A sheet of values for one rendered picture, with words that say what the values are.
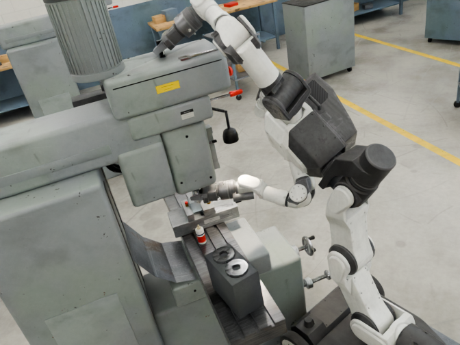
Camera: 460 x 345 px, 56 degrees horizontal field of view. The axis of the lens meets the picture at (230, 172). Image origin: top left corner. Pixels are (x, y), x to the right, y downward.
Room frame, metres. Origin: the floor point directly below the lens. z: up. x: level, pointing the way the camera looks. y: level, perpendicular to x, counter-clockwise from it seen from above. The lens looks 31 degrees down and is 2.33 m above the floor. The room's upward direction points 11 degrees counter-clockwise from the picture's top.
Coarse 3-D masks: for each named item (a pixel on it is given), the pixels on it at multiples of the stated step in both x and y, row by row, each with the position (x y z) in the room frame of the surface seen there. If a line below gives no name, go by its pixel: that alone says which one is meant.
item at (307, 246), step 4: (304, 236) 1.86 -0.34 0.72; (312, 236) 1.85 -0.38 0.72; (304, 240) 1.87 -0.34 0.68; (308, 240) 1.82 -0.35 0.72; (304, 244) 1.87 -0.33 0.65; (308, 244) 1.81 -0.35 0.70; (296, 248) 1.80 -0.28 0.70; (300, 248) 1.82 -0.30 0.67; (304, 248) 1.82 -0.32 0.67; (308, 248) 1.83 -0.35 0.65; (312, 248) 1.79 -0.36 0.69; (296, 252) 1.79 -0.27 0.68; (308, 252) 1.83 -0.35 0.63; (312, 252) 1.78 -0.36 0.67
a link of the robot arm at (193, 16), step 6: (192, 6) 1.69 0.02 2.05; (186, 12) 1.67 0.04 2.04; (192, 12) 1.67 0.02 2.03; (198, 12) 1.66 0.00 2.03; (186, 18) 1.66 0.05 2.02; (192, 18) 1.66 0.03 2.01; (198, 18) 1.67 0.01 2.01; (204, 18) 1.67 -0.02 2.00; (192, 24) 1.66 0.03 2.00; (198, 24) 1.66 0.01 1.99
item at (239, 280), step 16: (208, 256) 1.36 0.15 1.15; (224, 256) 1.34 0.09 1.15; (240, 256) 1.32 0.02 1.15; (224, 272) 1.24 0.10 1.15; (240, 272) 1.21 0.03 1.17; (256, 272) 1.22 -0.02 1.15; (224, 288) 1.25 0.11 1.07; (240, 288) 1.18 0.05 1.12; (256, 288) 1.21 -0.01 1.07; (240, 304) 1.18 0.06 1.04; (256, 304) 1.20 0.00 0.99
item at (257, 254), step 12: (228, 228) 1.85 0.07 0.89; (240, 228) 1.83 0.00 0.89; (240, 240) 1.73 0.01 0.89; (252, 240) 1.72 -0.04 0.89; (252, 252) 1.63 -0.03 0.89; (264, 252) 1.61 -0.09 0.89; (192, 264) 1.63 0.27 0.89; (252, 264) 1.58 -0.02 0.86; (264, 264) 1.59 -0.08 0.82; (180, 288) 1.49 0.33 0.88; (192, 288) 1.50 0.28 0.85; (180, 300) 1.48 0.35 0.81; (192, 300) 1.50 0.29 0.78
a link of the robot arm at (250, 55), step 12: (252, 36) 1.42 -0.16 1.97; (228, 48) 1.41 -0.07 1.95; (240, 48) 1.41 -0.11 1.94; (252, 48) 1.40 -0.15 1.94; (240, 60) 1.40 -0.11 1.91; (252, 60) 1.40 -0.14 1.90; (264, 60) 1.41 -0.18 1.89; (252, 72) 1.41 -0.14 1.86; (264, 72) 1.40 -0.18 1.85; (276, 72) 1.43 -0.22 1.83; (264, 84) 1.41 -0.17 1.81
